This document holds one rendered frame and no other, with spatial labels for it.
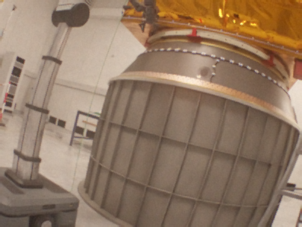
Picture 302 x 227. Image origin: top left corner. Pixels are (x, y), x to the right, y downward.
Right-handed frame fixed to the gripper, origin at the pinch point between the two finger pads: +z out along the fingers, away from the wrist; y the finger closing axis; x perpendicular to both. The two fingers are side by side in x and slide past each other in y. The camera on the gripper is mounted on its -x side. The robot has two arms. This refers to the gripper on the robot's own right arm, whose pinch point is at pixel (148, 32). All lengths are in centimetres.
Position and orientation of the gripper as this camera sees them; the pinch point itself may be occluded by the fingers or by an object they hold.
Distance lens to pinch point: 198.3
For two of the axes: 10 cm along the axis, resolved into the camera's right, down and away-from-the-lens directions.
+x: -4.7, 3.2, -8.2
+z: -0.4, 9.2, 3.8
